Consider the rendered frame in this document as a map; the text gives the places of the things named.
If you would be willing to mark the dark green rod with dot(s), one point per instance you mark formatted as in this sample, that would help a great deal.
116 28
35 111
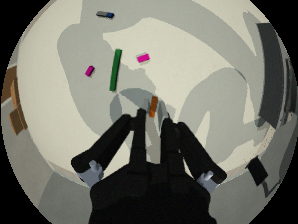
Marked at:
115 69

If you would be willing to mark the orange rod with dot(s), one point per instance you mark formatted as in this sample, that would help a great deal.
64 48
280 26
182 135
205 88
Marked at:
153 106

